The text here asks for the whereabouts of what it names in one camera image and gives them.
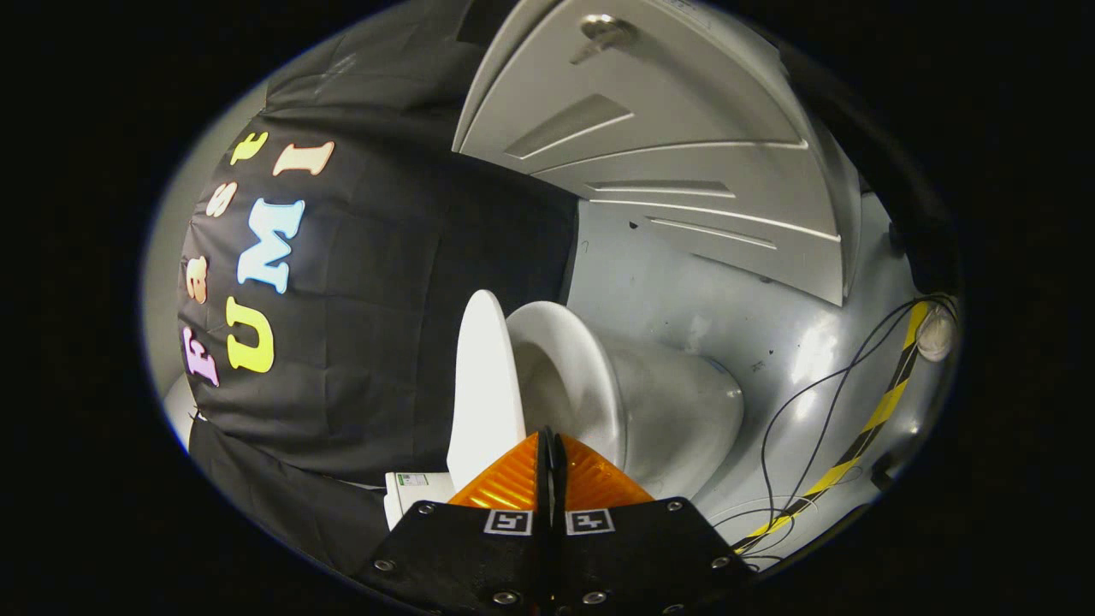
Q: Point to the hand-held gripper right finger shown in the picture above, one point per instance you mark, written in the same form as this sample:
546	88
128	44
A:
624	565

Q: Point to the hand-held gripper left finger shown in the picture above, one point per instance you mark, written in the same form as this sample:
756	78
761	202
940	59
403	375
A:
479	565

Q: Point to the white toilet lid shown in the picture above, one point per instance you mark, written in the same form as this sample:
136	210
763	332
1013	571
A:
483	385

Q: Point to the white toilet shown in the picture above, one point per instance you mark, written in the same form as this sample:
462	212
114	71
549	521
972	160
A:
667	411

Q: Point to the black backdrop cloth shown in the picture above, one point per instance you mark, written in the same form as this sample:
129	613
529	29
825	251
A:
385	342

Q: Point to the yellow black floor tape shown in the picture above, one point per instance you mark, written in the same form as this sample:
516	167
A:
885	402

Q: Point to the round white object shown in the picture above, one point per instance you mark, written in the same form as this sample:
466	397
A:
936	335

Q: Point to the white cabinet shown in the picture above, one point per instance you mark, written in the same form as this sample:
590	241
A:
667	128

